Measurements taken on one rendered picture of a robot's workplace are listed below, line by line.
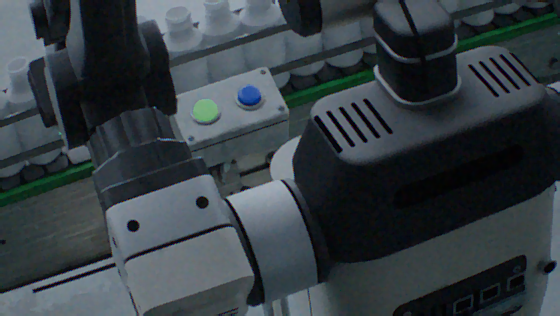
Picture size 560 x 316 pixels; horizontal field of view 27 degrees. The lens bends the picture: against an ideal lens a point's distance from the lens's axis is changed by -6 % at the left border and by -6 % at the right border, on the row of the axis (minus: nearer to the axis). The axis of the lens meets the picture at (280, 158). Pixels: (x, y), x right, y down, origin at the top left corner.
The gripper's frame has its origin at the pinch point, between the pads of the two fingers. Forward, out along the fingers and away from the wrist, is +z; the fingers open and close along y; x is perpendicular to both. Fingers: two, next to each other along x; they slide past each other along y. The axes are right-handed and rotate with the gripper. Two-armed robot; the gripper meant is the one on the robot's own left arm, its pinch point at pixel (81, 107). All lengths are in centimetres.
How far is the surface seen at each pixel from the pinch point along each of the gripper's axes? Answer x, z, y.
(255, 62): -12.0, 34.5, -30.4
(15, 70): -22.0, 30.3, 3.0
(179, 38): -16.7, 28.4, -20.3
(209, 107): -3.0, 21.6, -18.5
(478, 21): -7, 36, -66
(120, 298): -19, 163, -13
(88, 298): -22, 165, -6
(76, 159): -9.6, 39.9, -2.0
